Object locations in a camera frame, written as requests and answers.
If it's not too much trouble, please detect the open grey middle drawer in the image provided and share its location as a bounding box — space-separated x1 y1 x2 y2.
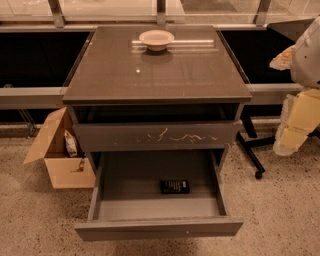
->
75 150 243 241

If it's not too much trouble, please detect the dark side table top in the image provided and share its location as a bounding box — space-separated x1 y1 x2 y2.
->
267 18 313 42

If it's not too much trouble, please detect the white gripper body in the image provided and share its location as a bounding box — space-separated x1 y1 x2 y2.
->
290 17 320 89

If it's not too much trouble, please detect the grey metal window rail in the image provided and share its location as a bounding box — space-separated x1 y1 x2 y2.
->
0 83 302 110

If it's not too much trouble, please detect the white ceramic bowl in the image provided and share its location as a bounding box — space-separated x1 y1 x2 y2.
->
139 30 175 51

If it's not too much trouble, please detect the black rxbar chocolate bar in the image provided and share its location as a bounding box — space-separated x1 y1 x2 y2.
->
160 180 190 194

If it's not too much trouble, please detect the closed scratched top drawer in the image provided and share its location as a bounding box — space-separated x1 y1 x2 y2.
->
74 121 240 152

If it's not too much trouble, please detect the dark grey drawer cabinet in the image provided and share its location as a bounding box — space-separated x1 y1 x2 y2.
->
63 25 251 168

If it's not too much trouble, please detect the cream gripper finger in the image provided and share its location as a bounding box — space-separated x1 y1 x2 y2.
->
269 45 295 71
273 89 320 156

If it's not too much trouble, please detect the open cardboard box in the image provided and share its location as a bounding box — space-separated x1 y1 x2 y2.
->
24 108 96 189

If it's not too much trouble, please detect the snack bag in box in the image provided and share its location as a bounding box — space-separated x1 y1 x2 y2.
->
64 130 78 157

